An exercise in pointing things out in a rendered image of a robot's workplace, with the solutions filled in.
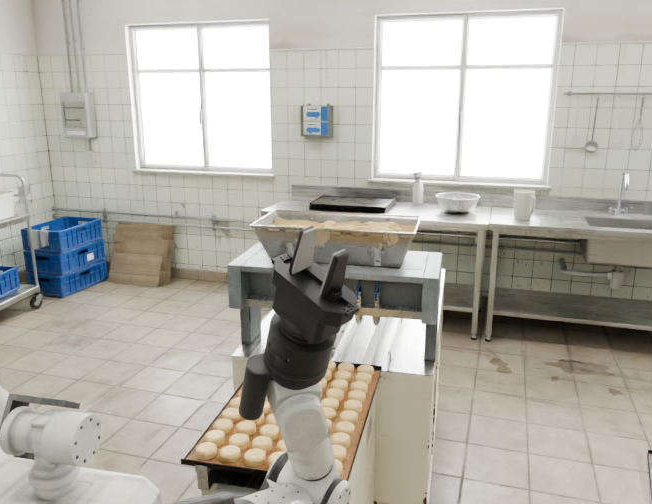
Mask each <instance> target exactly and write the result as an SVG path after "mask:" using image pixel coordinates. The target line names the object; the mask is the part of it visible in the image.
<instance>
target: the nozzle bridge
mask: <svg viewBox="0 0 652 504"><path fill-rule="evenodd" d="M271 262H272V260H271V259H270V258H269V256H268V254H267V252H266V250H265V249H264V247H263V245H262V244H261V243H257V244H256V245H254V246H253V247H251V248H250V249H249V250H247V251H246V252H245V253H243V254H242V255H240V256H239V257H238V258H236V259H235V260H233V261H232V262H231V263H229V264H228V265H227V273H228V295H229V308H234V309H240V320H241V343H242V344H250V345H251V344H252V343H253V342H254V341H255V339H256V338H257V337H258V336H259V335H260V334H261V307H265V308H272V306H273V301H274V295H275V290H276V286H275V285H274V284H272V282H271V281H272V273H273V267H274V264H272V263H271ZM441 271H442V253H437V252H419V251H407V254H406V256H405V258H404V261H403V264H402V266H401V268H386V267H370V266H354V265H347V266H346V272H345V277H344V283H343V284H344V285H345V286H346V287H347V288H349V289H350V290H351V291H353V292H354V293H355V294H356V291H357V286H358V284H359V281H360V280H362V281H361V284H360V286H361V291H362V305H361V306H359V307H360V308H359V311H358V312H356V313H355V314H354V315H364V316H376V317H389V318H401V319H413V320H421V324H426V325H425V346H424V361H429V362H435V360H436V351H437V335H438V316H439V300H440V290H441ZM378 281H380V283H379V293H380V303H379V304H380V306H379V307H374V293H375V287H377V283H378Z"/></svg>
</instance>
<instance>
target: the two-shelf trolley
mask: <svg viewBox="0 0 652 504"><path fill-rule="evenodd" d="M0 177H18V178H19V179H20V180H21V182H22V189H23V194H14V195H13V196H16V197H24V203H25V211H26V214H20V213H14V216H13V217H10V218H7V219H4V220H1V221H0V229H2V228H5V227H8V226H12V225H15V224H18V223H21V222H24V221H27V226H28V233H29V241H30V248H31V256H32V263H33V271H34V278H35V285H28V284H20V288H19V289H18V290H17V291H16V292H14V293H12V294H10V295H7V296H5V297H3V298H1V299H0V310H2V309H4V308H6V307H8V306H10V305H12V304H14V303H16V302H18V301H20V300H22V299H24V298H26V297H28V296H30V295H32V294H36V295H34V296H33V298H32V299H31V300H30V306H31V307H32V308H34V309H38V308H39V307H40V306H41V305H42V299H41V298H42V294H41V293H42V292H41V291H40V287H39V283H38V276H37V268H36V260H35V253H34V245H33V238H32V230H31V222H30V220H31V218H30V213H29V207H28V200H27V193H26V185H25V181H24V179H23V177H22V176H20V175H18V174H0Z"/></svg>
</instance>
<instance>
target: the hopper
mask: <svg viewBox="0 0 652 504"><path fill-rule="evenodd" d="M335 217H336V219H335ZM421 217H422V216H413V215H390V214H367V213H344V212H321V211H299V210H274V211H272V212H270V213H269V214H267V215H265V216H264V217H262V218H260V219H259V220H257V221H256V222H254V223H252V224H251V225H250V226H251V228H253V230H254V232H255V233H256V235H257V237H258V239H259V240H260V242H261V244H262V245H263V247H264V249H265V250H266V252H267V254H268V256H269V258H270V259H271V260H272V259H273V258H275V257H278V256H280V255H282V254H286V255H287V253H294V250H295V247H296V244H297V240H298V237H299V234H300V230H302V229H305V228H304V227H284V226H275V223H276V222H277V223H278V224H283V225H292V224H296V225H307V226H313V225H317V224H318V225H319V224H321V223H325V222H326V221H335V222H337V223H338V224H339V225H340V226H342V225H344V224H349V225H350V224H352V225H356V226H368V225H365V223H367V222H369V221H373V222H377V223H386V222H394V223H398V226H399V227H400V228H404V227H406V228H413V229H415V231H414V233H405V232H385V231H365V230H345V229H325V228H316V229H317V231H316V239H315V247H314V254H313V261H314V262H315V263H322V264H329V263H330V260H331V257H332V255H333V254H334V253H336V252H338V251H340V250H343V249H345V250H346V251H348V252H349V255H348V260H347V265H354V266H370V267H386V268H401V266H402V264H403V261H404V258H405V256H406V254H407V251H408V249H409V247H410V244H411V242H412V239H413V237H414V236H415V234H416V231H417V228H418V225H419V222H420V220H421ZM311 218H313V219H311ZM358 221H359V222H358ZM346 222H348V223H346ZM266 224H267V225H266Z"/></svg>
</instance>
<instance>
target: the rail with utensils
mask: <svg viewBox="0 0 652 504"><path fill-rule="evenodd" d="M564 95H568V96H570V95H598V97H597V103H596V110H595V117H594V124H593V132H592V139H591V141H588V142H587V143H586V145H585V149H586V151H587V152H590V153H593V152H595V151H596V150H597V149H598V144H597V142H595V141H593V137H594V130H595V123H596V116H597V108H598V101H599V95H652V92H587V93H579V92H578V93H571V92H570V91H569V92H567V93H564ZM644 101H645V98H644V97H643V98H642V102H641V109H640V118H639V120H640V121H639V120H638V122H639V123H640V125H639V126H637V125H638V124H639V123H638V122H637V123H638V124H636V126H637V127H638V128H640V133H641V135H642V137H643V130H642V129H643V127H641V124H642V120H641V116H642V112H643V106H644ZM619 104H620V96H619V98H618V106H617V115H616V125H615V132H611V140H610V143H619V137H620V132H617V123H618V114H619ZM578 107H579V97H577V101H576V118H575V135H571V140H570V148H580V136H581V135H577V124H578Z"/></svg>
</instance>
